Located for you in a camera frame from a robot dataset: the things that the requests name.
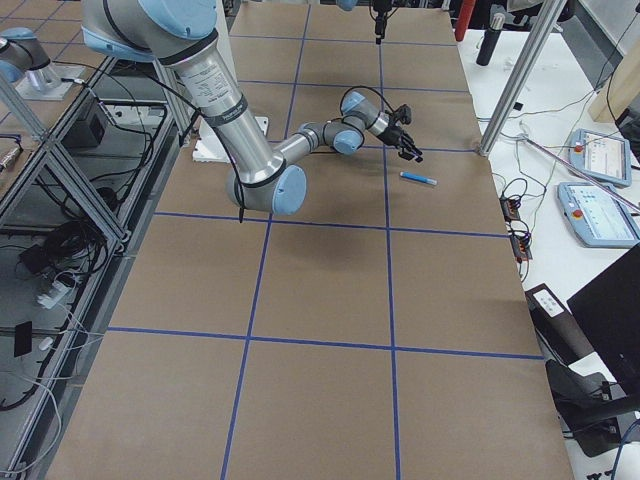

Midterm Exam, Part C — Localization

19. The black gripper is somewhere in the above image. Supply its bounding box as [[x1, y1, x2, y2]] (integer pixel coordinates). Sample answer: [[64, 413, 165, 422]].
[[370, 0, 393, 44], [377, 125, 423, 163]]

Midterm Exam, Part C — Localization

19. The blue highlighter pen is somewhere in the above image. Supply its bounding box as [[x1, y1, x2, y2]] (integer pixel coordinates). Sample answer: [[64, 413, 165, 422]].
[[399, 171, 438, 186]]

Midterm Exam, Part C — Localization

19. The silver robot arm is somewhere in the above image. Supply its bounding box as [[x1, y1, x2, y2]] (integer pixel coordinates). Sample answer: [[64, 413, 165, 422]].
[[81, 0, 422, 215], [335, 0, 397, 45]]

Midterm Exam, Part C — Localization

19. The black thermos bottle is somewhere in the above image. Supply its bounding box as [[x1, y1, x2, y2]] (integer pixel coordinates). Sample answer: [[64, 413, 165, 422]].
[[476, 12, 506, 66]]

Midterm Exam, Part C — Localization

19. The metal rod white stand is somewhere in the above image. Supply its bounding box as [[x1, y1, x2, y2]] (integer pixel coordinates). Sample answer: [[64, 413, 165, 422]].
[[524, 138, 640, 213]]

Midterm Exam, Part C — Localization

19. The far blue teach pendant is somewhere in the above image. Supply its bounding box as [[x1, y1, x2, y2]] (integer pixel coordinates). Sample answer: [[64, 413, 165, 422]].
[[567, 128, 632, 188]]

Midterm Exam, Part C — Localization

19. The blue teach pendant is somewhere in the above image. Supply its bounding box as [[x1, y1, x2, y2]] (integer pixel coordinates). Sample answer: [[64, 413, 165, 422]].
[[567, 128, 632, 188], [557, 182, 639, 248]]

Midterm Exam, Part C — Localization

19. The near blue teach pendant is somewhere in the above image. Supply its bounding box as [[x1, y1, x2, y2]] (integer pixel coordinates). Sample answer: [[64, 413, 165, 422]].
[[557, 182, 639, 248]]

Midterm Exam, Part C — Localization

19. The black label box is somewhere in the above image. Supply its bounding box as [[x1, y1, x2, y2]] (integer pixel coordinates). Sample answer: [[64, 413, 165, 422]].
[[525, 283, 595, 365]]

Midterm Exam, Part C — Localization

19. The black monitor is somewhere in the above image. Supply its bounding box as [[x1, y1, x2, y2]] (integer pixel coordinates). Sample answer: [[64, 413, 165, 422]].
[[568, 246, 639, 394]]

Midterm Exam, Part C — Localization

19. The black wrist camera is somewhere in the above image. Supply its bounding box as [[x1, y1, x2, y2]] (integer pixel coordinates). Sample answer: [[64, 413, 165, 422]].
[[391, 104, 412, 125]]

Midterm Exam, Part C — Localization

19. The aluminium frame post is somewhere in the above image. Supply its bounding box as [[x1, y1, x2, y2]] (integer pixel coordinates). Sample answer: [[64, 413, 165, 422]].
[[477, 0, 566, 157]]

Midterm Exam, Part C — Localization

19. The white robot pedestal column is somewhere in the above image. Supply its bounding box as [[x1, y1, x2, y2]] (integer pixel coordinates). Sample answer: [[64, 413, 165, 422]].
[[193, 1, 272, 171]]

